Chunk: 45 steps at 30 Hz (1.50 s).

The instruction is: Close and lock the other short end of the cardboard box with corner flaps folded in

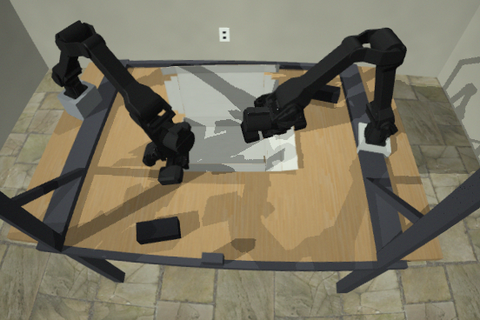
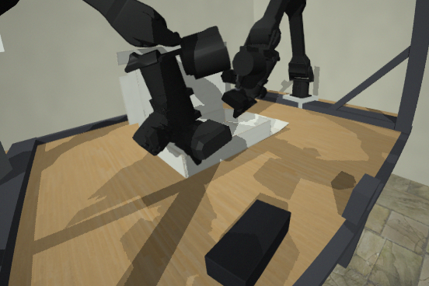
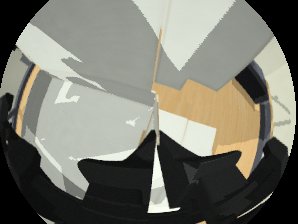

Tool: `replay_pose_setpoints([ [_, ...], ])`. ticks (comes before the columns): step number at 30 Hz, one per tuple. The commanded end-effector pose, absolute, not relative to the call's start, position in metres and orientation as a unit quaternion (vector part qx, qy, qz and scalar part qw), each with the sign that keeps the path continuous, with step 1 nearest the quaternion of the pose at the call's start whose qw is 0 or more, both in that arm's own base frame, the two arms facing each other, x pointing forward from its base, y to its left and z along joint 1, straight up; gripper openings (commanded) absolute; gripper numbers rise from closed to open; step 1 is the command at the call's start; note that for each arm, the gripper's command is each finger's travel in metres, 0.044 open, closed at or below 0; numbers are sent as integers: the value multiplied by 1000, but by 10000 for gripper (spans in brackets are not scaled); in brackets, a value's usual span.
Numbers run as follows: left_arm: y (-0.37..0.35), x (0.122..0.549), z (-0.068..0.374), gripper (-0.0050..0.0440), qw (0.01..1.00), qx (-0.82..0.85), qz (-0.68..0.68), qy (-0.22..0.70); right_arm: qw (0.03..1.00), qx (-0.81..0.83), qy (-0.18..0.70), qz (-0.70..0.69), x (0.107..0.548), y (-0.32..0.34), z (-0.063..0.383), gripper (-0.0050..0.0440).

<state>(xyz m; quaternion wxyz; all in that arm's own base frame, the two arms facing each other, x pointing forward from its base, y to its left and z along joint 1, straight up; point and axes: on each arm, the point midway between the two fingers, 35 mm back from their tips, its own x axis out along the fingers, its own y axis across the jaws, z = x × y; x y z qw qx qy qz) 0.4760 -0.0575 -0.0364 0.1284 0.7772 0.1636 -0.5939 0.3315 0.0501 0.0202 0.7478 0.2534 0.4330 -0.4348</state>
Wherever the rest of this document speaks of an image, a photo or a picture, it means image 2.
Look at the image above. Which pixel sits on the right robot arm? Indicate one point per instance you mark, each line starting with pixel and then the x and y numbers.
pixel 251 61

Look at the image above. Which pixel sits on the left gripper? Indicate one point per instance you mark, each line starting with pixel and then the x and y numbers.
pixel 204 138

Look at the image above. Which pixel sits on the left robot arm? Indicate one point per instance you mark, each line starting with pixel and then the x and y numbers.
pixel 202 54

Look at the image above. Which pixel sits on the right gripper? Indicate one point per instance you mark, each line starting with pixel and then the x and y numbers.
pixel 250 87

